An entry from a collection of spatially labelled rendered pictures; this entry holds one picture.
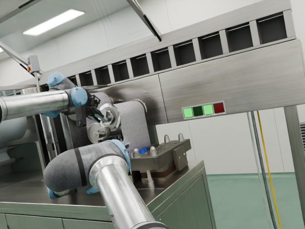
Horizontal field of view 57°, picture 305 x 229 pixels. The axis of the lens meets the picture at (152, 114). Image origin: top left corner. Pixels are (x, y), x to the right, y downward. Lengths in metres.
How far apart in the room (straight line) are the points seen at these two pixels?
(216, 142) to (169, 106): 2.51
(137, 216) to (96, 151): 0.28
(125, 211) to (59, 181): 0.28
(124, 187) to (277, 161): 3.40
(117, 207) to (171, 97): 1.06
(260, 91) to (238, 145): 2.59
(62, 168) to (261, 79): 1.03
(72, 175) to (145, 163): 0.60
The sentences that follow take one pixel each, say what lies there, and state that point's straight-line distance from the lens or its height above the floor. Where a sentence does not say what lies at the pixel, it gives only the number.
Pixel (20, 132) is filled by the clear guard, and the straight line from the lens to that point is 2.30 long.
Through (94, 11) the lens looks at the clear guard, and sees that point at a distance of 1.69.
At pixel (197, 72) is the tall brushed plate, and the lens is 1.56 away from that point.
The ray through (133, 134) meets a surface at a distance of 1.53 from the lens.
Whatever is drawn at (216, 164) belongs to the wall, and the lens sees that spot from 4.19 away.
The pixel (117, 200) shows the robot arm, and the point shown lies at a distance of 0.68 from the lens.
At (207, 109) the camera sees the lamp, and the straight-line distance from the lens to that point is 1.55.
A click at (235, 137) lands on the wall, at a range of 4.01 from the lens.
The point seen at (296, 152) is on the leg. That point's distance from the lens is 1.68.
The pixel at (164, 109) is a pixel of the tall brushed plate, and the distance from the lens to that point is 1.67.
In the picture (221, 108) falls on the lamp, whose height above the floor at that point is 1.18.
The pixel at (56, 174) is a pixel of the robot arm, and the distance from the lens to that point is 0.85.
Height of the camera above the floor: 1.30
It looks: 3 degrees down
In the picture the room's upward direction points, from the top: 11 degrees counter-clockwise
